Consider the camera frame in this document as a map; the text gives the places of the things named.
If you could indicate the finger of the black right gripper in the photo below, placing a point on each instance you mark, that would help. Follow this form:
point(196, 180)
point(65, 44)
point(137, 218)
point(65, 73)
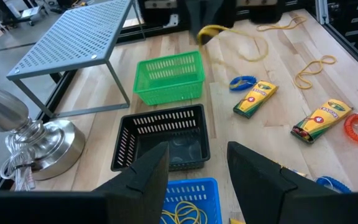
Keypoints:
point(197, 14)
point(215, 14)

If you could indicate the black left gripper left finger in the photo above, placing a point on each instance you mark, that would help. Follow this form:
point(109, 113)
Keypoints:
point(141, 193)

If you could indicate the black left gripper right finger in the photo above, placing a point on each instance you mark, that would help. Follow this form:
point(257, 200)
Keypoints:
point(259, 193)

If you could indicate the yellow rubber band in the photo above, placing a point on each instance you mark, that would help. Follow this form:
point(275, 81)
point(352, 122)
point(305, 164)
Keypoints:
point(272, 28)
point(211, 28)
point(179, 217)
point(185, 203)
point(314, 63)

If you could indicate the green plastic basket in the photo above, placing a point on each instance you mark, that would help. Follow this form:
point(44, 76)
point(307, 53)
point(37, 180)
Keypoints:
point(166, 93)

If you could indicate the black plastic basket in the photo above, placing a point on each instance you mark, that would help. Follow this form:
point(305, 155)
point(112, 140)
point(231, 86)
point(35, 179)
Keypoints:
point(126, 146)

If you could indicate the blue plastic basket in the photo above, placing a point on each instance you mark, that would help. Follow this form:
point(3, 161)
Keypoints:
point(194, 189)

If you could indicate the silver table lamp white shade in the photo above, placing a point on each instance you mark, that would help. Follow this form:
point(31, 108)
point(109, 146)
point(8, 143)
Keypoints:
point(57, 146)

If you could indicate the grey perforated metal shelf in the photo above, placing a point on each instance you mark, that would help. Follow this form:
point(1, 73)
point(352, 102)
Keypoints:
point(73, 37)

